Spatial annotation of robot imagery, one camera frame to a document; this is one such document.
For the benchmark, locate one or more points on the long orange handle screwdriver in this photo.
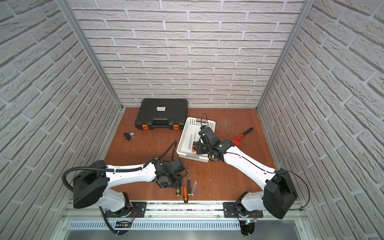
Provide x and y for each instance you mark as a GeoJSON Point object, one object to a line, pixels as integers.
{"type": "Point", "coordinates": [185, 195]}

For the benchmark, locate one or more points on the orange black handle screwdriver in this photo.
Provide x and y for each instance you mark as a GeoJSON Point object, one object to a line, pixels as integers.
{"type": "Point", "coordinates": [194, 144]}

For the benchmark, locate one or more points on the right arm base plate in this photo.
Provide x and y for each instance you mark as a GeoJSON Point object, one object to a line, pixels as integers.
{"type": "Point", "coordinates": [234, 210]}

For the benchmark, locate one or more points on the aluminium mounting rail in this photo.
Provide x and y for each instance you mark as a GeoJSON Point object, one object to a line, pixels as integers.
{"type": "Point", "coordinates": [177, 210]}

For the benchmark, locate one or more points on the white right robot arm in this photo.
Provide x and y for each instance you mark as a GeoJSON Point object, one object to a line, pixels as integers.
{"type": "Point", "coordinates": [278, 191]}

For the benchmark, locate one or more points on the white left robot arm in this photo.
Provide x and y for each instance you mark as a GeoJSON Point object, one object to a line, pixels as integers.
{"type": "Point", "coordinates": [93, 186]}

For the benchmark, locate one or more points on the black green handle screwdriver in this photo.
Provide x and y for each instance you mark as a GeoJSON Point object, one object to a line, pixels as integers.
{"type": "Point", "coordinates": [189, 189]}

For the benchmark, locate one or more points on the red pipe wrench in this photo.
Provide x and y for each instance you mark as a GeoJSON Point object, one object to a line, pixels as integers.
{"type": "Point", "coordinates": [237, 139]}

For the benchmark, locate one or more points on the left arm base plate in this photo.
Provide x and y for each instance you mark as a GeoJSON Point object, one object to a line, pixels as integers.
{"type": "Point", "coordinates": [139, 208]}

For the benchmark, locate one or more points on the clear pink handle screwdriver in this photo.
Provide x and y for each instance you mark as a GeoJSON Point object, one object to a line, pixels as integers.
{"type": "Point", "coordinates": [195, 185]}

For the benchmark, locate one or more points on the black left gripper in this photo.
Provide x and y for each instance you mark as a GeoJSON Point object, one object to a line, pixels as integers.
{"type": "Point", "coordinates": [169, 184]}

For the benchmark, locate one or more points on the black plastic tool case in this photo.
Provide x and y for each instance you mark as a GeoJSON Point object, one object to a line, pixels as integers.
{"type": "Point", "coordinates": [162, 114]}

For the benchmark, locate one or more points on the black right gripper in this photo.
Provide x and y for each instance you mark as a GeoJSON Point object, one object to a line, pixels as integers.
{"type": "Point", "coordinates": [199, 150]}

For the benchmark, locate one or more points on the white perforated plastic bin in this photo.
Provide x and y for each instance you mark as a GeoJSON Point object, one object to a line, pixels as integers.
{"type": "Point", "coordinates": [193, 126]}

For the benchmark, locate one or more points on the small black clear object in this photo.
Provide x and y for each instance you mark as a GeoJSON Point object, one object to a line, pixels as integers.
{"type": "Point", "coordinates": [129, 136]}

